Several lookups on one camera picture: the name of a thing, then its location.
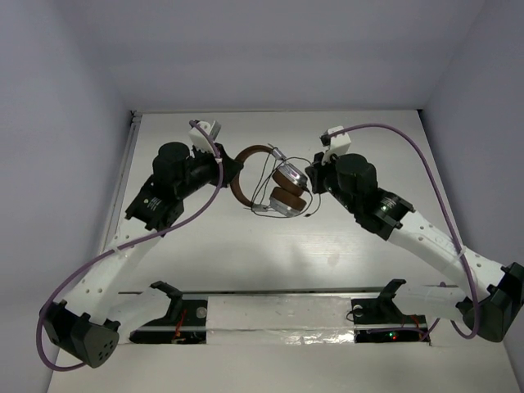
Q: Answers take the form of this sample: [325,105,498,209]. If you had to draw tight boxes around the aluminium rail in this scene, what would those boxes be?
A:
[88,110,142,259]
[183,287,383,296]

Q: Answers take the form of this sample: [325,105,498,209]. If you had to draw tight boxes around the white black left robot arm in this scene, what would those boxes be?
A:
[37,142,243,372]

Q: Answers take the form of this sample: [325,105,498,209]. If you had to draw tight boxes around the thin black headphone cable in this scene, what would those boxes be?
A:
[245,147,323,220]

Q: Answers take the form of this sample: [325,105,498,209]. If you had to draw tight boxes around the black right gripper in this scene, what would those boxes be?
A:
[308,148,358,214]

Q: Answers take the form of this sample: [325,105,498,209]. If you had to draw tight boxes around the aluminium rail front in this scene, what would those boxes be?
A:
[183,287,383,296]

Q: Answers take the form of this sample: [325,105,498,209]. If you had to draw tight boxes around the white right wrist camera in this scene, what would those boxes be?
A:
[320,126,351,165]

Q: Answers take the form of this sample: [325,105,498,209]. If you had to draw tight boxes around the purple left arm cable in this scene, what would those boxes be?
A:
[36,119,226,372]

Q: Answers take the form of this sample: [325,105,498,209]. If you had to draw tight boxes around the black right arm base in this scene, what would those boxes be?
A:
[346,279,429,344]

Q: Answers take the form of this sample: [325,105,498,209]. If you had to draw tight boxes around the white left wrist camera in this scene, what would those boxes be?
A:
[189,120,221,154]

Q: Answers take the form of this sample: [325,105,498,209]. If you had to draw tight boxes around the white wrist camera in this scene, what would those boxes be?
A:
[189,120,221,154]
[320,126,351,165]

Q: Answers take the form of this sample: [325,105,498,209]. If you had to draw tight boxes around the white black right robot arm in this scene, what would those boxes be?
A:
[305,153,523,342]

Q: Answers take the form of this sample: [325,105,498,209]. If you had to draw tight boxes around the brown silver headphones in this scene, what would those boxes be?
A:
[230,145,308,218]

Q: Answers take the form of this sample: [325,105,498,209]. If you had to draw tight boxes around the aluminium rail left side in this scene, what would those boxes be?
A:
[88,110,142,259]

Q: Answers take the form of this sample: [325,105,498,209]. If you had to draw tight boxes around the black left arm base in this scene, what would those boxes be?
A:
[129,281,208,345]

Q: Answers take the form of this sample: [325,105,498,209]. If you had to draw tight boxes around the white front cover panel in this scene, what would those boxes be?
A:
[44,292,508,393]

